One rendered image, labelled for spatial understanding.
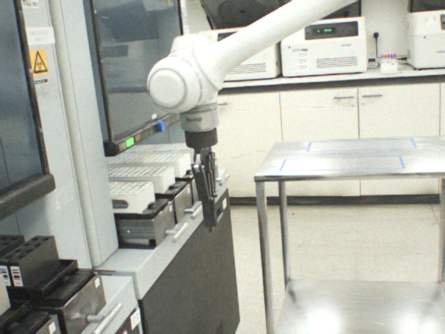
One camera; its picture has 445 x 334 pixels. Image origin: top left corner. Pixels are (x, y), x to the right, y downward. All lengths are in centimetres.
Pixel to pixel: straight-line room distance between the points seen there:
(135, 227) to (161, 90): 41
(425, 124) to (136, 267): 264
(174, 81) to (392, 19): 322
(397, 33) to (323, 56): 82
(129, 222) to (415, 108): 253
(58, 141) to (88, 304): 31
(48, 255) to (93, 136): 30
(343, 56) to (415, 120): 62
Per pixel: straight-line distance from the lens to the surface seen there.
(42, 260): 95
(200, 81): 95
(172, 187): 140
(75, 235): 107
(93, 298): 96
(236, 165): 360
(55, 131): 101
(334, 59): 341
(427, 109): 347
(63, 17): 108
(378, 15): 403
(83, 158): 110
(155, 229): 121
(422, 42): 343
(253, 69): 346
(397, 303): 186
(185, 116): 113
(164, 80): 92
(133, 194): 122
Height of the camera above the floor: 120
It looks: 14 degrees down
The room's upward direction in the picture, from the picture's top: 5 degrees counter-clockwise
